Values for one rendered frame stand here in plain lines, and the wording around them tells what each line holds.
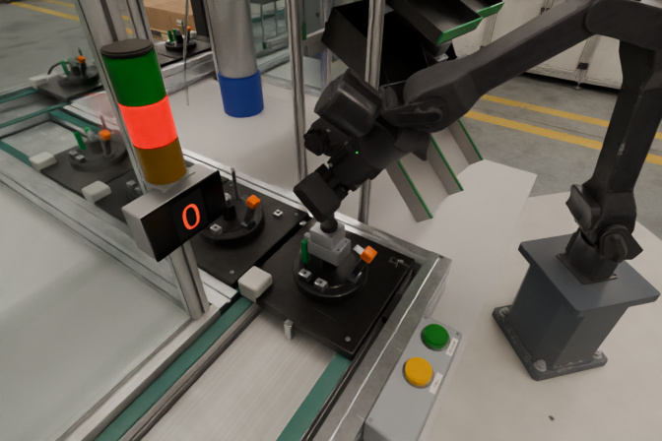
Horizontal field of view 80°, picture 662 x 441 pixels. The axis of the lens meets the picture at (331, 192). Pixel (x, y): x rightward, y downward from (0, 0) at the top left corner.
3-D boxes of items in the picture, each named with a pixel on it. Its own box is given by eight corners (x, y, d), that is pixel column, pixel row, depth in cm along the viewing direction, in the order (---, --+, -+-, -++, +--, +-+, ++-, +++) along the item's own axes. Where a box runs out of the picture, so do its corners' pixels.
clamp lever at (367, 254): (362, 274, 70) (378, 251, 65) (356, 281, 69) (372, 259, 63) (346, 261, 71) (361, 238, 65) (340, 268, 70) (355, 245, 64)
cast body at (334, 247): (351, 251, 71) (352, 222, 66) (337, 267, 68) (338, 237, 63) (312, 234, 74) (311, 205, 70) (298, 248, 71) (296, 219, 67)
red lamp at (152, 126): (186, 135, 46) (176, 95, 43) (150, 154, 43) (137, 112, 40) (159, 124, 48) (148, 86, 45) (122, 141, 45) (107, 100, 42)
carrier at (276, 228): (309, 220, 89) (306, 173, 81) (233, 290, 73) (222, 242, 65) (231, 185, 99) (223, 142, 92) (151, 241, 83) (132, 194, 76)
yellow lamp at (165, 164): (195, 169, 49) (186, 135, 46) (162, 190, 46) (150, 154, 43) (168, 158, 51) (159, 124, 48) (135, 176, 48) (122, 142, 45)
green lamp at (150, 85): (176, 94, 43) (165, 49, 40) (136, 111, 40) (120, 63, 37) (148, 85, 45) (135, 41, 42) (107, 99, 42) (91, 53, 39)
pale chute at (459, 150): (469, 164, 100) (484, 158, 96) (442, 187, 92) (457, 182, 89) (413, 69, 99) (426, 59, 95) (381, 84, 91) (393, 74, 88)
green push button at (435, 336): (450, 338, 65) (452, 330, 64) (441, 356, 62) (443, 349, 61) (428, 326, 67) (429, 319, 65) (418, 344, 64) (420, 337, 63)
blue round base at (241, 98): (272, 106, 157) (268, 70, 148) (244, 121, 147) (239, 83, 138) (243, 97, 164) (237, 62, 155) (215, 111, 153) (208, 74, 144)
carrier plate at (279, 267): (414, 266, 78) (415, 258, 76) (352, 362, 62) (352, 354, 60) (314, 221, 88) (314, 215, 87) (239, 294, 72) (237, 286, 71)
